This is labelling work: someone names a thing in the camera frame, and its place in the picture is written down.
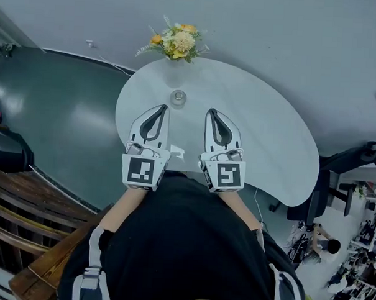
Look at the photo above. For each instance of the yellow orange flower bouquet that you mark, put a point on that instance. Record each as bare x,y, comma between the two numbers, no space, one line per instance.
178,41

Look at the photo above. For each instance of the black office chair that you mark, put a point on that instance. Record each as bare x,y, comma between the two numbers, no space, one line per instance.
321,186

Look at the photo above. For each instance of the person's black shirt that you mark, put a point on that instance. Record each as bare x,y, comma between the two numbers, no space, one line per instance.
186,248

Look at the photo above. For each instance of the dark wooden bench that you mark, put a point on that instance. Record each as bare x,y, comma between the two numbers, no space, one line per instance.
20,207

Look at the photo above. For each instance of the cluttered storage shelf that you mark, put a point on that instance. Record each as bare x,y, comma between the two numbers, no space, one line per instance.
363,262

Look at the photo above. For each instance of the white curved table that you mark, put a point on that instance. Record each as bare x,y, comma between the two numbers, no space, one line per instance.
254,124

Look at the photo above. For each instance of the person's right forearm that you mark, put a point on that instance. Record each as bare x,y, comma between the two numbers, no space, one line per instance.
241,207

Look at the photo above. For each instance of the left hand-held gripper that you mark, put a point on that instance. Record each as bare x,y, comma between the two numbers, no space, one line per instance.
140,172

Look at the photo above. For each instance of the white wall plug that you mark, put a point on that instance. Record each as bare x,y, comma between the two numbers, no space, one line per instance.
90,43

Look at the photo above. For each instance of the person's left forearm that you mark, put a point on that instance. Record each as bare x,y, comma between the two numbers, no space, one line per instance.
123,208

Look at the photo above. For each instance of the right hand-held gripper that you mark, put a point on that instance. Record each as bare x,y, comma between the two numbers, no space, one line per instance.
227,176

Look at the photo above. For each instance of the black bag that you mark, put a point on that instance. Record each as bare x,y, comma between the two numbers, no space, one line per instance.
6,152

